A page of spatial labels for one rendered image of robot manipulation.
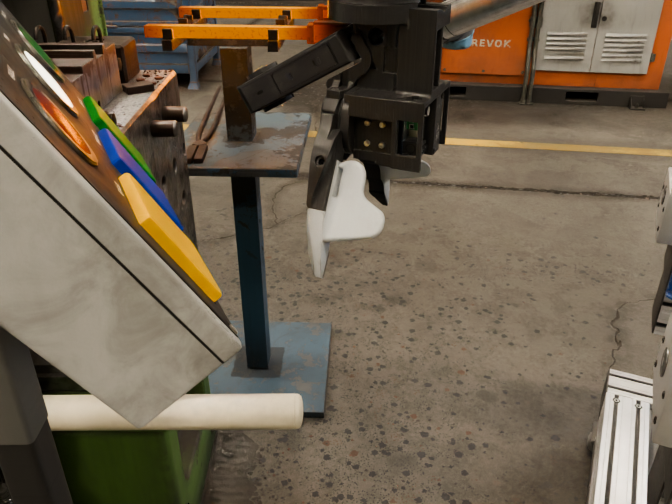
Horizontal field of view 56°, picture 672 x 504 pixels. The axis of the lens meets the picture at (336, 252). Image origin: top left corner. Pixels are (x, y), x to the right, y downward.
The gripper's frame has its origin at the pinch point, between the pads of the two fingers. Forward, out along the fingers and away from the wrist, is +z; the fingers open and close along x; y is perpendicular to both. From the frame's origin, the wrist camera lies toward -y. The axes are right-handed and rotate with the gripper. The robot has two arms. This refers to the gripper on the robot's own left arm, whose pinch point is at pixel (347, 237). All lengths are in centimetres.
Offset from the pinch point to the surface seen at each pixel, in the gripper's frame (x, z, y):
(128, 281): -24.5, -8.9, -2.0
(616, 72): 403, 73, 15
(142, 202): -19.5, -10.8, -4.8
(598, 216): 223, 93, 22
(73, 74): 21, -5, -51
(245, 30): 67, -3, -51
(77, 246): -26.1, -11.5, -3.3
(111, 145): -12.6, -10.8, -13.2
